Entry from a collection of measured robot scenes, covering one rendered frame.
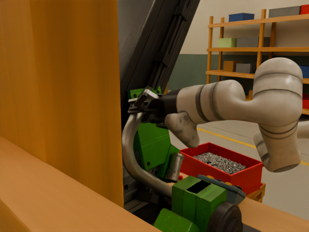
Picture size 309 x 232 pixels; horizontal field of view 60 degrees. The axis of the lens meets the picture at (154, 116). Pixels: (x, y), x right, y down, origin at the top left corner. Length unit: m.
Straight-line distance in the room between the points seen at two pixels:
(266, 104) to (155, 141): 0.38
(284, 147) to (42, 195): 0.49
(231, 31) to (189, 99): 7.16
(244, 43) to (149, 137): 6.07
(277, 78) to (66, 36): 0.30
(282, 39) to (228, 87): 6.37
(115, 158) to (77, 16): 0.15
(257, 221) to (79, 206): 0.72
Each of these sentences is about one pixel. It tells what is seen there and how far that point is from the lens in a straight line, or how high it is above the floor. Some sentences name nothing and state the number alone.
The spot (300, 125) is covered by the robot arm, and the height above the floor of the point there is 1.19.
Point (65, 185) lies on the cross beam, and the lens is 0.21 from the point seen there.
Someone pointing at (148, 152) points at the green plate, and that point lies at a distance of 0.70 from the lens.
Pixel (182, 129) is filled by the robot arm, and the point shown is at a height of 1.23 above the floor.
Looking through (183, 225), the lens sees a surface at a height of 1.14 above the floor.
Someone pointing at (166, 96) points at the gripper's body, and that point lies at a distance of 0.53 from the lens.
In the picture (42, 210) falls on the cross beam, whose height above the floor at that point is 1.28.
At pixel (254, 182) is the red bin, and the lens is 1.20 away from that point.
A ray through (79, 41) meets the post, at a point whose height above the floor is 1.38.
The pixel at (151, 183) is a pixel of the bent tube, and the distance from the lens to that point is 0.65.
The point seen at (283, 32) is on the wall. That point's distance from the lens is 6.83.
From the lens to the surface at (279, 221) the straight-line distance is 0.89.
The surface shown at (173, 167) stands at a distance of 0.73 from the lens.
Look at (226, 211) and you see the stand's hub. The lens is 0.40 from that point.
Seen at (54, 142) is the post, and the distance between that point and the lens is 0.26.
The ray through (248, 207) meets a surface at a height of 0.90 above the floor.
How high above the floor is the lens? 1.37
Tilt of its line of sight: 14 degrees down
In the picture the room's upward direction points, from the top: straight up
